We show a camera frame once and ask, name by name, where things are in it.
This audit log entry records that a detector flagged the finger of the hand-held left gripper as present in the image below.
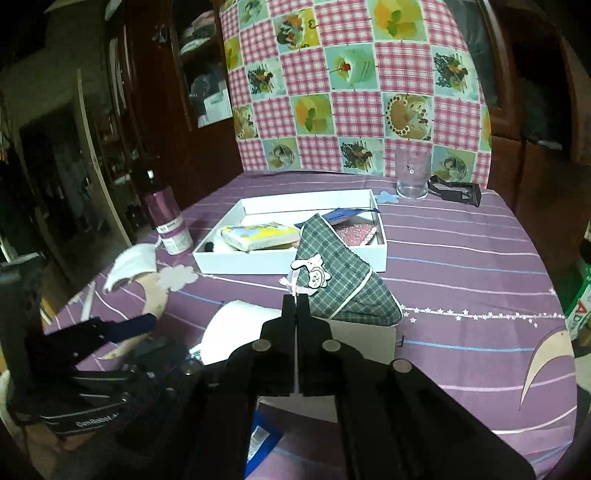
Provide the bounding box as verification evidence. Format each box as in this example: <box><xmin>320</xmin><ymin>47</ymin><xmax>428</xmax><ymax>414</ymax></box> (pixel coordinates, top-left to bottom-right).
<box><xmin>124</xmin><ymin>338</ymin><xmax>202</xmax><ymax>389</ymax></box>
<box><xmin>44</xmin><ymin>313</ymin><xmax>160</xmax><ymax>370</ymax></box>

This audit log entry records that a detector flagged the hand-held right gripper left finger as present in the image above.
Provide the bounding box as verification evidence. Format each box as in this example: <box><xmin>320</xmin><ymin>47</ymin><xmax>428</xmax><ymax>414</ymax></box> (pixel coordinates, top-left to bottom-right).
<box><xmin>185</xmin><ymin>293</ymin><xmax>298</xmax><ymax>480</ymax></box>

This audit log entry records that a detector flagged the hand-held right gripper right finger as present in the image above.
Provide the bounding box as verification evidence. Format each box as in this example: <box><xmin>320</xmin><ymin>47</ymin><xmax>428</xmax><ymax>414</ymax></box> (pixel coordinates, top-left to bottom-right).
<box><xmin>298</xmin><ymin>295</ymin><xmax>536</xmax><ymax>480</ymax></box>

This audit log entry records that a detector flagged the white paper roll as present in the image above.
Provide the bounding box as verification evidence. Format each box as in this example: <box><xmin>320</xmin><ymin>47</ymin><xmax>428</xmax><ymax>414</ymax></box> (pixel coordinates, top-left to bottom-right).
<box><xmin>202</xmin><ymin>300</ymin><xmax>398</xmax><ymax>423</ymax></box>

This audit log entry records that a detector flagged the green plaid pouch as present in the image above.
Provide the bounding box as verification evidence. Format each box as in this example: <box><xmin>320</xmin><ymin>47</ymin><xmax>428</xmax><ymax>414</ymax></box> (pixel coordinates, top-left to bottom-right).
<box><xmin>279</xmin><ymin>212</ymin><xmax>402</xmax><ymax>326</ymax></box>

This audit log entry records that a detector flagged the white cardboard box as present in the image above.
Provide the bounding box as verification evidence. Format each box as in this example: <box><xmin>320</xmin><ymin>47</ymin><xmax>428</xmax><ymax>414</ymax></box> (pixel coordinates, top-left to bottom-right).
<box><xmin>191</xmin><ymin>188</ymin><xmax>387</xmax><ymax>275</ymax></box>

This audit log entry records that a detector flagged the blue printed packet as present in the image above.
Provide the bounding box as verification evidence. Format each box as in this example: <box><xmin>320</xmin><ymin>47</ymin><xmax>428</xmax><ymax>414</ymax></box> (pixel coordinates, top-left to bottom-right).
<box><xmin>245</xmin><ymin>408</ymin><xmax>283</xmax><ymax>478</ymax></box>

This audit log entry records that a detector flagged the white face mask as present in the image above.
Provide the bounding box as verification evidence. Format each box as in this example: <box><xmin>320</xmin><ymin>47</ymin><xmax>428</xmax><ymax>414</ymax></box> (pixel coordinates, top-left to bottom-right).
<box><xmin>102</xmin><ymin>244</ymin><xmax>158</xmax><ymax>292</ymax></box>

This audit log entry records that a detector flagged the yellow tissue pack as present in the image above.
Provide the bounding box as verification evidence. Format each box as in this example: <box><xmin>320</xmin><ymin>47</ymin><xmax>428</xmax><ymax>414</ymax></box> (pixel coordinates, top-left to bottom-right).
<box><xmin>219</xmin><ymin>222</ymin><xmax>301</xmax><ymax>252</ymax></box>

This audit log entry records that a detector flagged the purple bottle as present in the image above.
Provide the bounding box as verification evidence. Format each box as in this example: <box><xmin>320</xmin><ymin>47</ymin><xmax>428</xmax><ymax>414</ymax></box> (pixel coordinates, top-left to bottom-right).
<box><xmin>141</xmin><ymin>170</ymin><xmax>194</xmax><ymax>256</ymax></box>

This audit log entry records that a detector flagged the clear drinking glass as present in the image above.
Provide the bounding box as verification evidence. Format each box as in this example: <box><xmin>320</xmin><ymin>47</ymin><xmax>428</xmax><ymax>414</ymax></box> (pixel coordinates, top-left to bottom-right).
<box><xmin>394</xmin><ymin>148</ymin><xmax>432</xmax><ymax>200</ymax></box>

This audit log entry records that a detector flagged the dark wooden cabinet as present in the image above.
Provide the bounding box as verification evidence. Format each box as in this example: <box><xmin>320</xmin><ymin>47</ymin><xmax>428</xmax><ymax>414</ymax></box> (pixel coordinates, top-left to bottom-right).
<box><xmin>480</xmin><ymin>0</ymin><xmax>591</xmax><ymax>259</ymax></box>
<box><xmin>124</xmin><ymin>0</ymin><xmax>245</xmax><ymax>222</ymax></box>

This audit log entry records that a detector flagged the black clip tool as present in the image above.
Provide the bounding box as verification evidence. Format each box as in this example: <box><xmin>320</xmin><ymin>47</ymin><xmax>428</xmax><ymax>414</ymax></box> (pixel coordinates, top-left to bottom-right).
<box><xmin>427</xmin><ymin>175</ymin><xmax>483</xmax><ymax>206</ymax></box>

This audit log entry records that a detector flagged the green cardboard box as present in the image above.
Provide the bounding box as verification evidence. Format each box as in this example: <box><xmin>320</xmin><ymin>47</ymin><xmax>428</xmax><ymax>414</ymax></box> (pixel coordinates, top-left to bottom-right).
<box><xmin>566</xmin><ymin>263</ymin><xmax>591</xmax><ymax>342</ymax></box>

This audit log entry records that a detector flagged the white door frame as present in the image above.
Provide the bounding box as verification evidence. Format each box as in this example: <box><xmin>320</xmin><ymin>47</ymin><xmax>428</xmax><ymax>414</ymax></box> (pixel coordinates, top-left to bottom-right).
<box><xmin>74</xmin><ymin>69</ymin><xmax>134</xmax><ymax>247</ymax></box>

